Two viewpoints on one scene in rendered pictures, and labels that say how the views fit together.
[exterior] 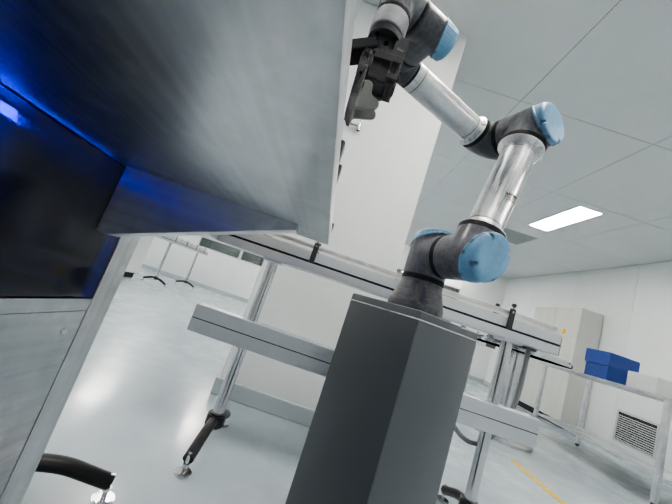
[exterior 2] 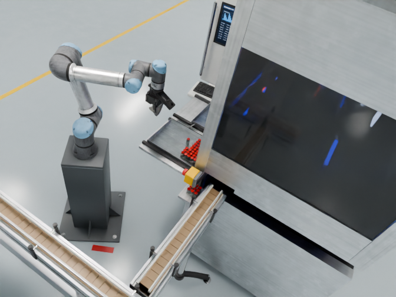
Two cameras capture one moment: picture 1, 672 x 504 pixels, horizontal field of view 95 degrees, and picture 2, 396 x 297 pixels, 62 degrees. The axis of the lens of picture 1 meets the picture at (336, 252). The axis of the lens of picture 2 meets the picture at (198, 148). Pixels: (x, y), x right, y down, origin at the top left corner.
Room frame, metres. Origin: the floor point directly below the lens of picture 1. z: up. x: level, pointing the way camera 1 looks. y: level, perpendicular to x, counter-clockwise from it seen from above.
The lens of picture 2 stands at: (1.82, 0.84, 2.44)
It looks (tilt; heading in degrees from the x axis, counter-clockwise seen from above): 47 degrees down; 201
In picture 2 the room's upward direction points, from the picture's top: 14 degrees clockwise
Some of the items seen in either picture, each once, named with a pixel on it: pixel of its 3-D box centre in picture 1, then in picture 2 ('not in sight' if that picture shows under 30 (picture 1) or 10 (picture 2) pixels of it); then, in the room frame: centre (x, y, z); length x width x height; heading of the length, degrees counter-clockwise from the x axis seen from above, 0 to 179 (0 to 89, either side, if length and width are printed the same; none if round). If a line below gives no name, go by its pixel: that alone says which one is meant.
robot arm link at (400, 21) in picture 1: (387, 31); (157, 83); (0.57, 0.05, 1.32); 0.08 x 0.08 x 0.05
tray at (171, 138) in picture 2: not in sight; (180, 142); (0.50, 0.22, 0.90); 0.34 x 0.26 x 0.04; 89
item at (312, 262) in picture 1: (360, 271); (11, 216); (1.45, -0.14, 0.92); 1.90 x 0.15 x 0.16; 89
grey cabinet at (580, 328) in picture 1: (555, 362); not in sight; (5.87, -4.61, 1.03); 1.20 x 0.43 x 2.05; 179
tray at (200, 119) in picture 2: not in sight; (221, 124); (0.16, 0.34, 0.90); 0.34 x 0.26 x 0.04; 89
